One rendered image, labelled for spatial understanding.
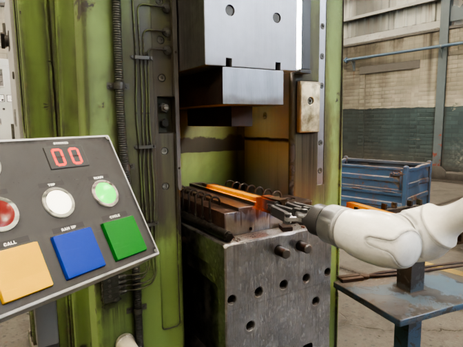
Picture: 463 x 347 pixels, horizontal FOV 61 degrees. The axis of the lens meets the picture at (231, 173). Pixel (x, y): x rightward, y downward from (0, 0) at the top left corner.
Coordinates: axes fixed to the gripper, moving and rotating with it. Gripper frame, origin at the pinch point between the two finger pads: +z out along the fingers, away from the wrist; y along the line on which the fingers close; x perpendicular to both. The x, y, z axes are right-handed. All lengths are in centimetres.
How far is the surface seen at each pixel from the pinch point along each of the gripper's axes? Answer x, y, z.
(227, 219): -3.6, -11.3, 5.2
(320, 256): -17.7, 17.3, -1.3
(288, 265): -17.9, 4.9, -1.2
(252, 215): -3.6, -3.2, 5.2
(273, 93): 30.2, 4.2, 6.1
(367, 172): -44, 310, 219
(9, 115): 20, -35, 542
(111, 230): 3.2, -46.5, -10.9
